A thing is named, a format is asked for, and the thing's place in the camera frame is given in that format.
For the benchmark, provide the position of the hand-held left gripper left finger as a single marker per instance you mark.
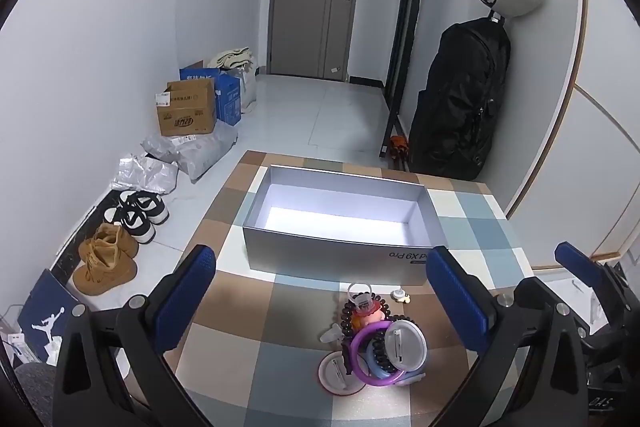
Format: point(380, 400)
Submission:
point(185, 297)

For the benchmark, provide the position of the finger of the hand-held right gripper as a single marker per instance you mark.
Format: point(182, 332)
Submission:
point(575, 257)

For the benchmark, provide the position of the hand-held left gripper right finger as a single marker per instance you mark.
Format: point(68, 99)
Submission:
point(460, 302)

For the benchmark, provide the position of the white round pin badge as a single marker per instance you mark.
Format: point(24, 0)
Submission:
point(407, 344)

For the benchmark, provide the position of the pink pig toy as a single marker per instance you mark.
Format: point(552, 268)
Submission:
point(367, 318)

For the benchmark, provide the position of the red clear charm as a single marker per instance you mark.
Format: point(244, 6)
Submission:
point(361, 297)

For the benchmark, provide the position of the purple bangle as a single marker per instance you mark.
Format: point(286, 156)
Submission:
point(356, 347)

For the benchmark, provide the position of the silver cardboard box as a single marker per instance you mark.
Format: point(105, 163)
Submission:
point(325, 252)

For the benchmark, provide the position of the pink rimmed round badge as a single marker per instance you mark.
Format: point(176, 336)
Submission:
point(332, 374)

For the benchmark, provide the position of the small white yellow charm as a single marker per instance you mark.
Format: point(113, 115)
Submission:
point(398, 294)

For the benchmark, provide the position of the checkered tablecloth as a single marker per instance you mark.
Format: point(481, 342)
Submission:
point(280, 307)

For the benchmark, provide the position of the grey plastic mail bag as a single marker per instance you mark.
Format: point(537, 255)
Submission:
point(200, 152)

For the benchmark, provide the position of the orange black tool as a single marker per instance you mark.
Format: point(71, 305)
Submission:
point(400, 147)

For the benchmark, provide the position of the dark grey cushion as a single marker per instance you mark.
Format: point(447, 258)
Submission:
point(35, 389)

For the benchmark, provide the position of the brown cardboard box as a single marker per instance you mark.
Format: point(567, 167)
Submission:
point(185, 117)

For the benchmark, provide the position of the black backpack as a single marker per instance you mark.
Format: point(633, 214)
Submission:
point(460, 107)

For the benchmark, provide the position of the blue cardboard box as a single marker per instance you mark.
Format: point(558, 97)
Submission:
point(227, 99)

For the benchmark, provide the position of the white tote bag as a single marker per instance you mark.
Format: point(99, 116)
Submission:
point(247, 87)

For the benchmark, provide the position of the black metal frame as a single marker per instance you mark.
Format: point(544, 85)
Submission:
point(407, 32)

